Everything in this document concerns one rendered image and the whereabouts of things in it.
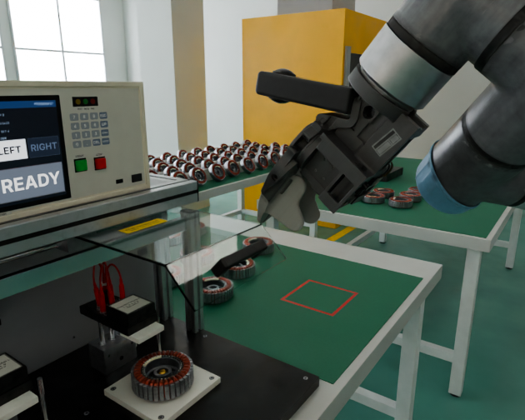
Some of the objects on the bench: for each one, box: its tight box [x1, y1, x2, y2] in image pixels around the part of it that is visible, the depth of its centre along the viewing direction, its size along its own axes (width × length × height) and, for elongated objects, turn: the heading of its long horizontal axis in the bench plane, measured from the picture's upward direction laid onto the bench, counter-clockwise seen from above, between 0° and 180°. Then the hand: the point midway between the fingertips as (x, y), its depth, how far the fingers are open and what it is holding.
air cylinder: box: [88, 330, 137, 375], centre depth 90 cm, size 5×8×6 cm
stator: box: [131, 350, 194, 402], centre depth 82 cm, size 11×11×4 cm
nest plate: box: [104, 364, 221, 420], centre depth 82 cm, size 15×15×1 cm
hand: (262, 210), depth 53 cm, fingers closed
